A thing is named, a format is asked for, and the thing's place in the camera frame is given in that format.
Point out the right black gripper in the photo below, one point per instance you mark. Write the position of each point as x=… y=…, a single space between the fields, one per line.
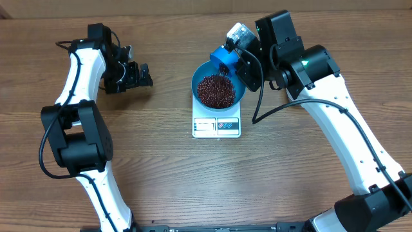
x=247 y=75

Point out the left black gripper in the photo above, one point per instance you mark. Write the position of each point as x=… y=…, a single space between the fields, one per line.
x=135 y=78

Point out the blue plastic measuring scoop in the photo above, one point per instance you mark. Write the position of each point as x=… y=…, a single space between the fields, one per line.
x=224 y=61

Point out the white digital kitchen scale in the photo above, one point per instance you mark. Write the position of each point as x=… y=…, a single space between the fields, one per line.
x=215 y=123

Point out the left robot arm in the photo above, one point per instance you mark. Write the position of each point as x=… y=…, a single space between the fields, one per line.
x=75 y=129

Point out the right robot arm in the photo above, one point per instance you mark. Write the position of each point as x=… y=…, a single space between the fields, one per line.
x=274 y=54

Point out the red beans in bowl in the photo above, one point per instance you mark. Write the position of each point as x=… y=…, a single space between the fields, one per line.
x=217 y=90

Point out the teal metal bowl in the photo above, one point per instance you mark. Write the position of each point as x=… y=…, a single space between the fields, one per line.
x=207 y=69

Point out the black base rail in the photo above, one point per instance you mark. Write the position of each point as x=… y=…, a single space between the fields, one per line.
x=219 y=228

